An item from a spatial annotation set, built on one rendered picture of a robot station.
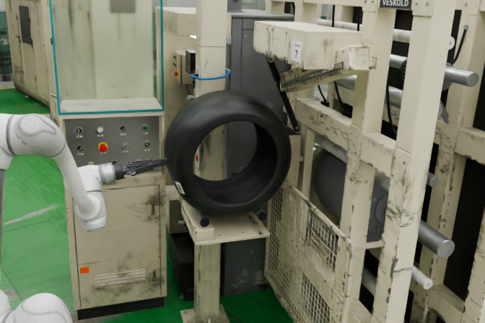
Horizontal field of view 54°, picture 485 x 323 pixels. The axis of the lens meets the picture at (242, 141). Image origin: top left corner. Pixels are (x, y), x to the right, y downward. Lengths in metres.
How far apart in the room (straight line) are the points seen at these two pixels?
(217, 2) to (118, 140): 0.94
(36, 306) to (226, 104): 1.07
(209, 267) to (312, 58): 1.42
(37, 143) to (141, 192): 1.27
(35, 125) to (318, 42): 1.04
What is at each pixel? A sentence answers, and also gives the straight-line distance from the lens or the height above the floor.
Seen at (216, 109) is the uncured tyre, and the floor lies 1.43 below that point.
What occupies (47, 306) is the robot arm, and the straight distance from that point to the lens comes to 1.57.
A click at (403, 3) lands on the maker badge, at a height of 1.90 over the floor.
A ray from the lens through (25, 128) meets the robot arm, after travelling 1.57.
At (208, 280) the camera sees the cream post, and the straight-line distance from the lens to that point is 2.82.
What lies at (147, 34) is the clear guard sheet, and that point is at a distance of 2.59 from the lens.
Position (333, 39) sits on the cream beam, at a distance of 1.89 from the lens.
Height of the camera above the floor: 1.91
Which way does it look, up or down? 17 degrees down
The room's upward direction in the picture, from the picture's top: 2 degrees clockwise
